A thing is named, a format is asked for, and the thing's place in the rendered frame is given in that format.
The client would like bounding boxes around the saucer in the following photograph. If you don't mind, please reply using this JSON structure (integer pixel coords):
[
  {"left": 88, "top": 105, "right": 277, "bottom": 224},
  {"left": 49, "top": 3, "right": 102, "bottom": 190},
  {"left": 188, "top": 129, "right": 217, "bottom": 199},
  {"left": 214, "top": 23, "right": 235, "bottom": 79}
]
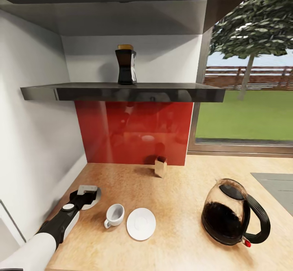
[{"left": 127, "top": 208, "right": 156, "bottom": 240}]

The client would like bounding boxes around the coffee cup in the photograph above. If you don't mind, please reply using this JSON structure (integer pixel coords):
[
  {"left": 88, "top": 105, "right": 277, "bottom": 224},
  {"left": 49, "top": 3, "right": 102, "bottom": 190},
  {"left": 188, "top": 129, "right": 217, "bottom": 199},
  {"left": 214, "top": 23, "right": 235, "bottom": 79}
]
[{"left": 104, "top": 204, "right": 125, "bottom": 228}]

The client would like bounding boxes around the bottle of coffee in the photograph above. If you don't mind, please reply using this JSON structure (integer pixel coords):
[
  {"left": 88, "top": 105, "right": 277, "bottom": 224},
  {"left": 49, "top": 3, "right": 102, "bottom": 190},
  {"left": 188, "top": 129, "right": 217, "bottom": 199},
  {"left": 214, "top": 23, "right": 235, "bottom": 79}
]
[{"left": 115, "top": 44, "right": 137, "bottom": 85}]

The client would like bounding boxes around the paper coffee filter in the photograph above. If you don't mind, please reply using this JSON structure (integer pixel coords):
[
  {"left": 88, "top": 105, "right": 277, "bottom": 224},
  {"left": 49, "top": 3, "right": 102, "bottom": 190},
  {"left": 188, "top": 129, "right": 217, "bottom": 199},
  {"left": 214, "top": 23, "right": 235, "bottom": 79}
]
[{"left": 82, "top": 187, "right": 102, "bottom": 210}]

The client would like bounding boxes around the electric kettle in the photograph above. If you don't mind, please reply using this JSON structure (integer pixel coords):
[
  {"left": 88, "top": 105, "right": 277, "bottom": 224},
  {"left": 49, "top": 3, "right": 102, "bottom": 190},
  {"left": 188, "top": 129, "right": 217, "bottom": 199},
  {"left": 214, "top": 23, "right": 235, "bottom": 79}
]
[{"left": 202, "top": 178, "right": 271, "bottom": 247}]

